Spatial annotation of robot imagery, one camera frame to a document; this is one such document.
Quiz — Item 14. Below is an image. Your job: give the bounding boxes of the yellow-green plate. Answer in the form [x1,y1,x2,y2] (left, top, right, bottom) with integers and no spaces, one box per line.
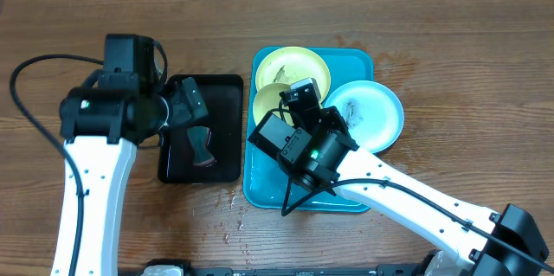
[254,46,331,103]
[253,83,290,125]

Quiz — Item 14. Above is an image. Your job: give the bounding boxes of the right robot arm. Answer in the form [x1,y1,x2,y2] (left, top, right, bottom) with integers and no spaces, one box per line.
[248,91,553,275]

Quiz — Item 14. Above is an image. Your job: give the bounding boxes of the teal plastic tray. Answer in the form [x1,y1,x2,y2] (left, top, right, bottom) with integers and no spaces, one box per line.
[243,46,374,213]

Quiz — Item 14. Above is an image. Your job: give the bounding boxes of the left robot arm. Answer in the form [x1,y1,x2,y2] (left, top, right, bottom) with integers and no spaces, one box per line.
[51,34,208,275]

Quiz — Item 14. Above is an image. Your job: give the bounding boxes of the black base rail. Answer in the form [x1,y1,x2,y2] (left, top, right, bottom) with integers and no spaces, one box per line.
[119,259,425,276]

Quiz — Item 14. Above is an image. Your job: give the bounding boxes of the black plastic tray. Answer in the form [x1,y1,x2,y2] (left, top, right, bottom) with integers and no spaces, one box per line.
[158,74,243,183]

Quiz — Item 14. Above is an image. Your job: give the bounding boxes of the light blue plate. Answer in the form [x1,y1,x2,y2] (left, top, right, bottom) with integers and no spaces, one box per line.
[324,80,404,153]

